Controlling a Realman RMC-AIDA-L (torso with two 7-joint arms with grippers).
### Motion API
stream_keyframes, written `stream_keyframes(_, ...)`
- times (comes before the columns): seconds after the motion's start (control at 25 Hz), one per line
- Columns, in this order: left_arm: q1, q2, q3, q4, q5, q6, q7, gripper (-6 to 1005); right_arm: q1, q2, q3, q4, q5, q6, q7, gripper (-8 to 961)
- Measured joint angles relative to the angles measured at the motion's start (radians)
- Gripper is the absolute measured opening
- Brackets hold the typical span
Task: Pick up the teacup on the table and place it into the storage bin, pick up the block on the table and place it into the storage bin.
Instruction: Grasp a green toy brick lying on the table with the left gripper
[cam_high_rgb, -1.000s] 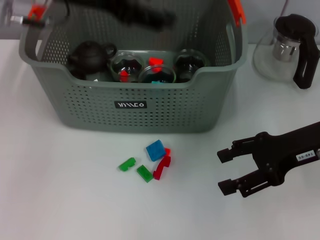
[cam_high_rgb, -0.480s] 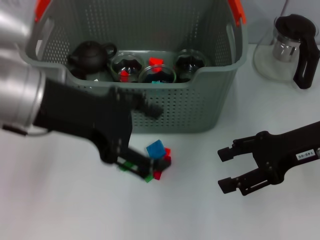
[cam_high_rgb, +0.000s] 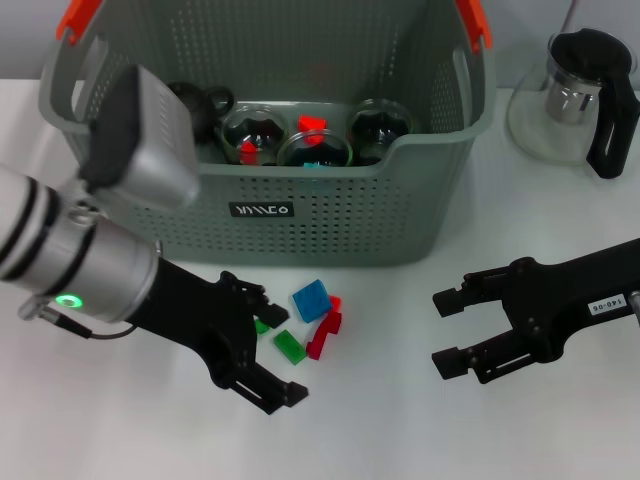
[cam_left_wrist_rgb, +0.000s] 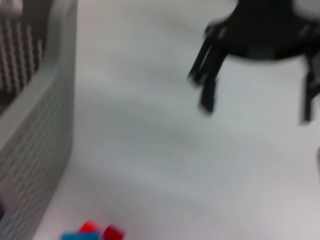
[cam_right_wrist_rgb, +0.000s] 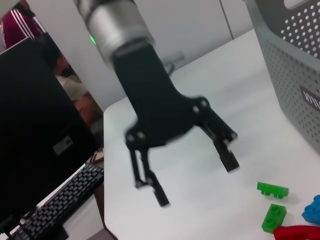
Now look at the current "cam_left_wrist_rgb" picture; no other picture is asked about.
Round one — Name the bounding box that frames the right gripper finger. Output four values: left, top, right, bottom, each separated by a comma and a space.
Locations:
186, 36, 229, 114
300, 53, 320, 125

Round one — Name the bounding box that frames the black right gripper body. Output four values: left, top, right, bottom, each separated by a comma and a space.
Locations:
204, 0, 320, 61

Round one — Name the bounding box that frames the dark red curved brick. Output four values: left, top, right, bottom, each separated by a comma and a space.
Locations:
102, 224, 126, 240

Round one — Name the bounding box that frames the blue square brick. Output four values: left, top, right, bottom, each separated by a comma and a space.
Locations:
59, 231, 101, 240

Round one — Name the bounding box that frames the grey perforated storage bin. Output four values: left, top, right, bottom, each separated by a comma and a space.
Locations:
0, 0, 78, 240

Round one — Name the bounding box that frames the small red round brick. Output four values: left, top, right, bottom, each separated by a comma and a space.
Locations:
79, 219, 101, 234

